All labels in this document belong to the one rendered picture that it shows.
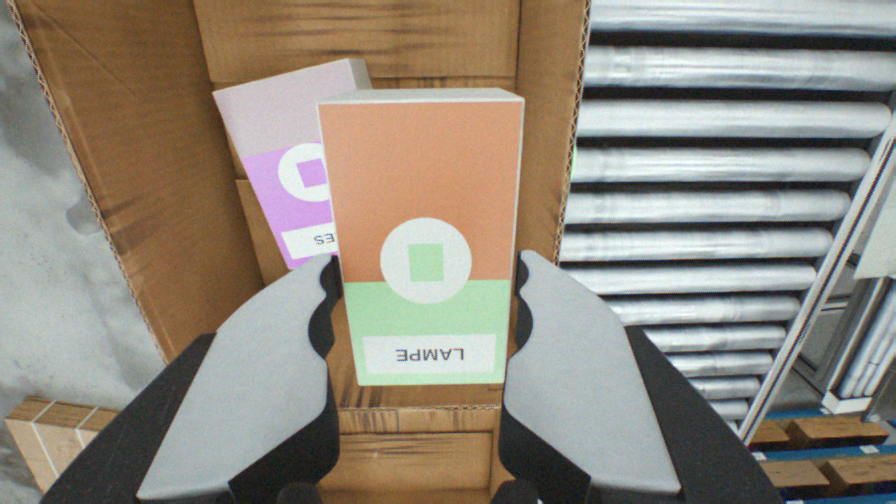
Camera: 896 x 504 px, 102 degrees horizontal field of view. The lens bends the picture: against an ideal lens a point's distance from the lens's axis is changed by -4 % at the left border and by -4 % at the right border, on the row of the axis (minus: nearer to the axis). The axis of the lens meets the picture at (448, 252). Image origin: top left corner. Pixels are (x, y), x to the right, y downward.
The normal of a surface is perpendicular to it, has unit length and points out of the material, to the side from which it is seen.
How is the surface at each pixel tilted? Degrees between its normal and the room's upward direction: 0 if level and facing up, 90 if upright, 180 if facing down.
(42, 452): 0
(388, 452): 1
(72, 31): 90
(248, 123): 0
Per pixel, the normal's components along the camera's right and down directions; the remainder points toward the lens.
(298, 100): 0.02, 0.45
